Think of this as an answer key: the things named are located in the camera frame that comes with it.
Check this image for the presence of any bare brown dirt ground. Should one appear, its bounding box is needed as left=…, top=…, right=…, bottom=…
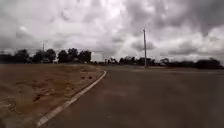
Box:
left=0, top=63, right=105, bottom=128

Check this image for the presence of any thin distant pole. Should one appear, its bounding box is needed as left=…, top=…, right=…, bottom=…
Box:
left=41, top=42, right=45, bottom=62

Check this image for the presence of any grey asphalt road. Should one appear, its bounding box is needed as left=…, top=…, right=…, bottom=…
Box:
left=39, top=65, right=224, bottom=128

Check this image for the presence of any row of dark trees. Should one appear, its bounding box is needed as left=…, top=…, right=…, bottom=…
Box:
left=0, top=47, right=224, bottom=70

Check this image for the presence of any tall utility pole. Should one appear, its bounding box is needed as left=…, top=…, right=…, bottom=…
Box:
left=142, top=28, right=148, bottom=69

